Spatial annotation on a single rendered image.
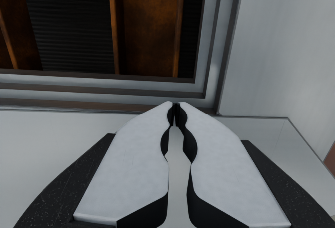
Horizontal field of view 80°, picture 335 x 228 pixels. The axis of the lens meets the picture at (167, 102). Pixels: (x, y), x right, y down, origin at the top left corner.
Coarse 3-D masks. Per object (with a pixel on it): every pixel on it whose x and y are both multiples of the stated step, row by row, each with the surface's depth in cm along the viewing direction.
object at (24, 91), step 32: (224, 0) 11; (224, 32) 12; (224, 64) 12; (0, 96) 14; (32, 96) 14; (64, 96) 14; (96, 96) 14; (128, 96) 14; (160, 96) 14; (192, 96) 15
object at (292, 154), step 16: (288, 128) 14; (288, 144) 15; (304, 144) 15; (272, 160) 16; (288, 160) 16; (304, 160) 16; (320, 160) 15; (304, 176) 16; (320, 176) 16; (320, 192) 17
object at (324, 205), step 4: (332, 188) 17; (332, 192) 17; (328, 196) 17; (332, 196) 17; (328, 200) 18; (332, 200) 18; (324, 204) 18; (328, 204) 18; (332, 204) 18; (324, 208) 18; (328, 208) 18; (332, 208) 18; (328, 212) 18; (332, 212) 18
